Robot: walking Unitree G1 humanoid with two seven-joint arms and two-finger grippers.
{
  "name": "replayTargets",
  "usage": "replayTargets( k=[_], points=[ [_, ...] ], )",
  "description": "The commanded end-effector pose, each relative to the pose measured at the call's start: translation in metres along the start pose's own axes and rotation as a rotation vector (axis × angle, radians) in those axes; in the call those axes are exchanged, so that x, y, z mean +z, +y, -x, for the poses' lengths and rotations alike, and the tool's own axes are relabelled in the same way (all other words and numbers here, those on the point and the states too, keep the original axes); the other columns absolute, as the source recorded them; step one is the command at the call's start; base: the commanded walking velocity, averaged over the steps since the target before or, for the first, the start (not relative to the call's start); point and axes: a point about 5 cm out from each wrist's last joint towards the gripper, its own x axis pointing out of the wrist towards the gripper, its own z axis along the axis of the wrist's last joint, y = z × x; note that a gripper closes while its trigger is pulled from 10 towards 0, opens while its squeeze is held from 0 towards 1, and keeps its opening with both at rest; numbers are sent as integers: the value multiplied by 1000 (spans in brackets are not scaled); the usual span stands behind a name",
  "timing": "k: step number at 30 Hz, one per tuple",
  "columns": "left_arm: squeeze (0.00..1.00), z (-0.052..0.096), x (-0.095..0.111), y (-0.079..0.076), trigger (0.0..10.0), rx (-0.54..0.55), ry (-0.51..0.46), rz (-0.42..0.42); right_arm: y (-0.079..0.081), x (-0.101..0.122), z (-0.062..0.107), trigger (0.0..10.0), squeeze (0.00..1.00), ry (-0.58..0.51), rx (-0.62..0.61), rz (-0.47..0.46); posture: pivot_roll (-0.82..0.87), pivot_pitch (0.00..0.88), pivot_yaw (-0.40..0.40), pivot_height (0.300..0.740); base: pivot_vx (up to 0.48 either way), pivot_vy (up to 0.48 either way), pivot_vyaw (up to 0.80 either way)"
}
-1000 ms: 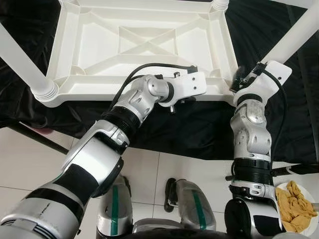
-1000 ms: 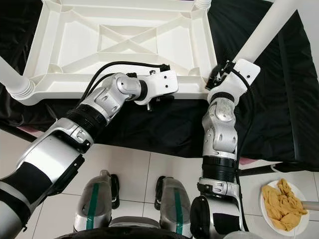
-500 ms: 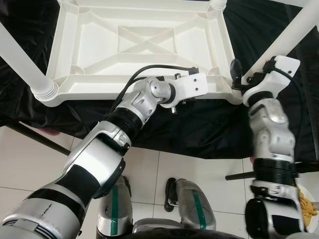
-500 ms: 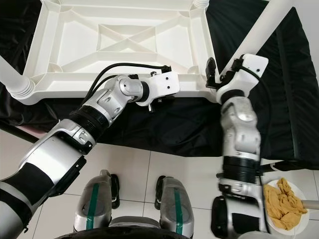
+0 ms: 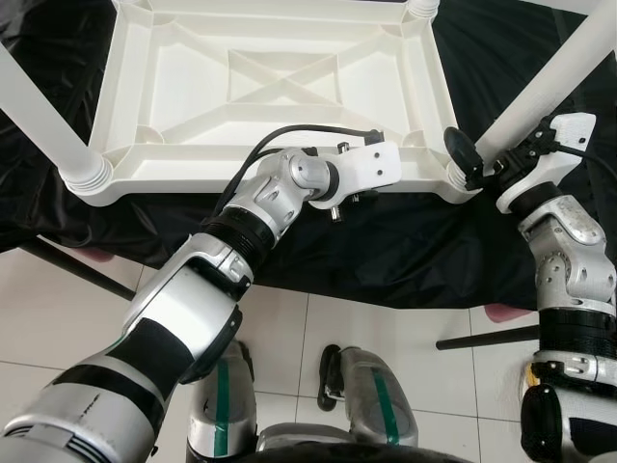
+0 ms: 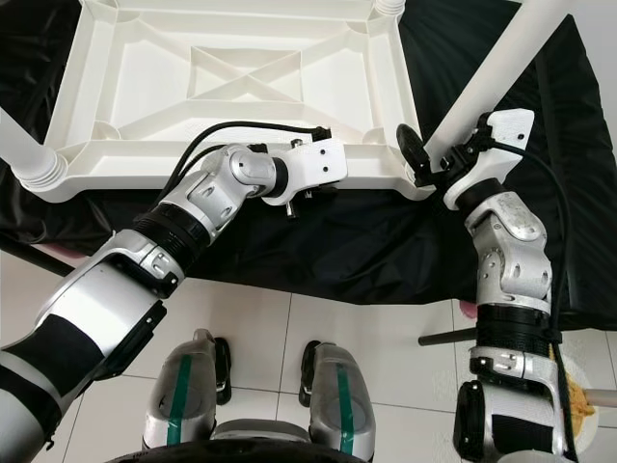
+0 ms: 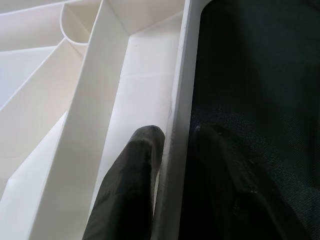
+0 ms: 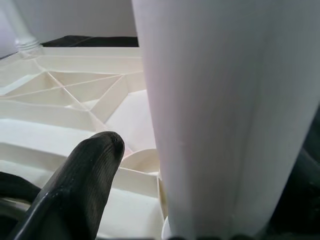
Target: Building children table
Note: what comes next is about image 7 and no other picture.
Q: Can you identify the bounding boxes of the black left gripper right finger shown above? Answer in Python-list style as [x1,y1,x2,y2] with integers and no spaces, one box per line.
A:
[177,124,286,240]

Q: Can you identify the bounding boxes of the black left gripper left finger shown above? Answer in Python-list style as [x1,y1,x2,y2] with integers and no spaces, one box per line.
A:
[83,124,166,240]

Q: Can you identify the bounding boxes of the white plastic table top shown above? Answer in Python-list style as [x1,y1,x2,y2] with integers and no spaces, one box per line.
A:
[0,0,213,240]

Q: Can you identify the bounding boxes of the black cloth table cover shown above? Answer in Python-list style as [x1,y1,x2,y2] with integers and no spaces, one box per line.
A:
[176,0,320,240]

